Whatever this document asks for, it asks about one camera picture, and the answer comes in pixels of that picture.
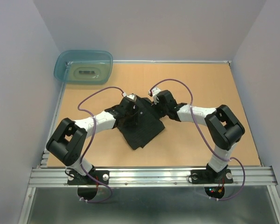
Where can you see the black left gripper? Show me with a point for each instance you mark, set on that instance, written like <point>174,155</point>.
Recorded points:
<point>135,121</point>

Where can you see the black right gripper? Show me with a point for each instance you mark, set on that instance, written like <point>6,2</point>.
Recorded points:
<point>160,113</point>

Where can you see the black pinstriped long sleeve shirt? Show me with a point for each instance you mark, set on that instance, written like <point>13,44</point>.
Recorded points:
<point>143,127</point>

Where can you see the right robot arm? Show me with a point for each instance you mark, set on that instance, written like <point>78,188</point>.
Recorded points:
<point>219,128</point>

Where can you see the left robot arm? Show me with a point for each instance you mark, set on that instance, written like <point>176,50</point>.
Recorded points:
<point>67,141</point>

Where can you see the blue transparent plastic bin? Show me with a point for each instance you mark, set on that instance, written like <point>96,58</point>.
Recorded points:
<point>92,67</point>

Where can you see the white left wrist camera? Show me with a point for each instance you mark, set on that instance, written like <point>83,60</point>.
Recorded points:
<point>131,97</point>

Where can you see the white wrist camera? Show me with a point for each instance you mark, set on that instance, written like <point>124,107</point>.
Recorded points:
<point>153,93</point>
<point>131,97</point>

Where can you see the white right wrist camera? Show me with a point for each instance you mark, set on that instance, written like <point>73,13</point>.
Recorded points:
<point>153,93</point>

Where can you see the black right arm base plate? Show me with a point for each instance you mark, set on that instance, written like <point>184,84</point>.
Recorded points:
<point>203,176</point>

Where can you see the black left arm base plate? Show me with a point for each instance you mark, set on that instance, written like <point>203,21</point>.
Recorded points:
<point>100,177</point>

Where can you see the aluminium front rail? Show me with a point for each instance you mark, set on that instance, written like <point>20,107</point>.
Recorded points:
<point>151,177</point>

